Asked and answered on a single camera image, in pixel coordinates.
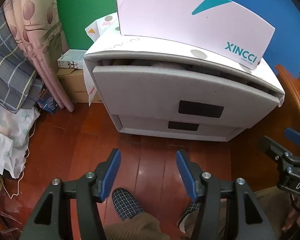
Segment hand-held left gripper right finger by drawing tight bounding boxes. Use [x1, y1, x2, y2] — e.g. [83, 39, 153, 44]
[176, 149, 278, 240]

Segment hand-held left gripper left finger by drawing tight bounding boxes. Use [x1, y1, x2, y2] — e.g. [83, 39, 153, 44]
[21, 149, 122, 240]

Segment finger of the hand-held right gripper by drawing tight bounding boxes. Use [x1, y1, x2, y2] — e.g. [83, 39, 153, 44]
[256, 135, 294, 162]
[284, 127, 300, 148]

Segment grey front drawer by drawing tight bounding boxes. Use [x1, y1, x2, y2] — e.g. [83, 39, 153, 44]
[93, 65, 285, 119]
[120, 115, 240, 137]

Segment white cardboard box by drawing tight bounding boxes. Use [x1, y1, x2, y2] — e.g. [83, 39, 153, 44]
[116, 0, 276, 70]

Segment white cardboard drawer cabinet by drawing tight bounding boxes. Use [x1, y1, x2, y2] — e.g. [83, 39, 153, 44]
[84, 36, 285, 142]

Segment person's left plaid slipper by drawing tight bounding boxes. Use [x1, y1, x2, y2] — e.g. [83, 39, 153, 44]
[112, 187, 145, 222]

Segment person's plaid slipper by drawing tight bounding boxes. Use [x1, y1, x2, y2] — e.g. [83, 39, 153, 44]
[112, 187, 145, 222]
[177, 200, 203, 233]

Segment person's right plaid slipper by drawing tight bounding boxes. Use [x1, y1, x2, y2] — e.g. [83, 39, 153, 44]
[177, 200, 203, 233]

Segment person's right leg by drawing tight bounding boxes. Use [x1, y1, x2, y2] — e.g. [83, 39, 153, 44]
[185, 187, 293, 240]

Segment person's leg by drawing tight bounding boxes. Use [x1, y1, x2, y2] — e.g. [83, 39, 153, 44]
[185, 187, 293, 240]
[105, 212, 165, 240]

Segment brown wooden furniture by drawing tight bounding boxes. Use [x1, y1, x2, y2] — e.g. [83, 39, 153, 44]
[275, 64, 300, 130]

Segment person's left leg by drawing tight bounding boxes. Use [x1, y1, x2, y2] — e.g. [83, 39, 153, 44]
[105, 212, 165, 240]

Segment blue packet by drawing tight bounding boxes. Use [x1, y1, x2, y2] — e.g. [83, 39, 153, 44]
[37, 96, 59, 114]

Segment brown cardboard box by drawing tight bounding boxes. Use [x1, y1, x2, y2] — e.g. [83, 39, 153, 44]
[57, 69, 102, 104]

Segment white leaf print bedding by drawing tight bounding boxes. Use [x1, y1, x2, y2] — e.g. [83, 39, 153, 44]
[0, 100, 40, 150]

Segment small teal white box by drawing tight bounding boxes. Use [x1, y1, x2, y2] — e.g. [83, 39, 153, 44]
[57, 49, 85, 69]

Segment blue foam mat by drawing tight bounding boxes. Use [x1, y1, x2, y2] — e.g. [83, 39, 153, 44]
[195, 0, 300, 78]

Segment patterned cardboard flap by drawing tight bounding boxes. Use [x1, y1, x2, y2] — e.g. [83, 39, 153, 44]
[85, 12, 122, 42]

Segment grey plaid blanket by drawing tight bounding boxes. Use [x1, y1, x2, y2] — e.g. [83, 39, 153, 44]
[0, 7, 44, 112]

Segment pink floral curtain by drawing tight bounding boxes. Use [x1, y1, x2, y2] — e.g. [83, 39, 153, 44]
[2, 0, 74, 112]

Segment green foam mat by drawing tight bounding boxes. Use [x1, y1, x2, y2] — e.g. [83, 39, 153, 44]
[55, 0, 198, 52]

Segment white cord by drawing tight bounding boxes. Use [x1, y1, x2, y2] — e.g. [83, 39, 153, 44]
[2, 115, 38, 198]

